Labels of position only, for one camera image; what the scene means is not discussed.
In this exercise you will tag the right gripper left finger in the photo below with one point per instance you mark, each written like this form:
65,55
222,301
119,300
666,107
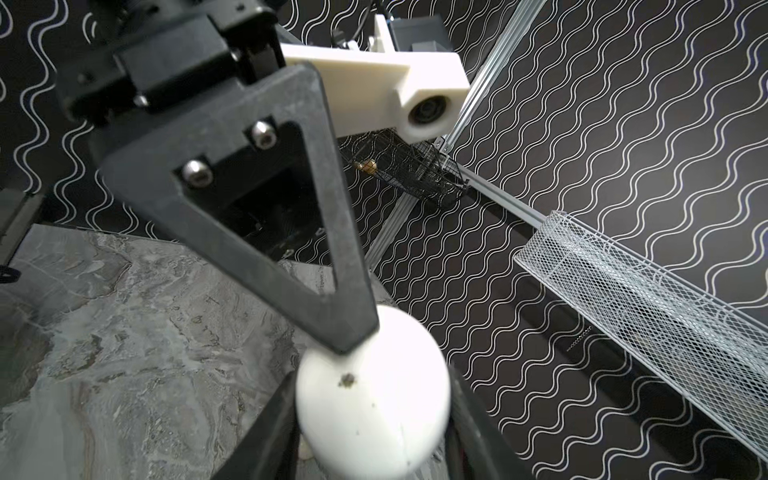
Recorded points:
269,449

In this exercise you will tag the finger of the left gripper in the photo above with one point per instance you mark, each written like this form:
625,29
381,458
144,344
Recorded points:
272,140

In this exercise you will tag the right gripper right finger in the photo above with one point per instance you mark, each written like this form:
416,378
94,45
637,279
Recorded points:
474,446

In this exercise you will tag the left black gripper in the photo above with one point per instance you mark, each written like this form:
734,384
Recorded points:
154,54

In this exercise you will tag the white round charging case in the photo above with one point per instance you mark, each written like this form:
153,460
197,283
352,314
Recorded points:
380,411

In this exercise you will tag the brass fitting in basket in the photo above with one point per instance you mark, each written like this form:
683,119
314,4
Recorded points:
368,167

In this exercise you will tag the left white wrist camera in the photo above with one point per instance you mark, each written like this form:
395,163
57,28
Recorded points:
418,94

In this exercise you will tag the black wire basket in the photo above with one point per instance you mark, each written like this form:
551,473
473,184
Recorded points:
420,169

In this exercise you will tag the white wire mesh basket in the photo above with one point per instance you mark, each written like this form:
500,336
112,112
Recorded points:
709,352

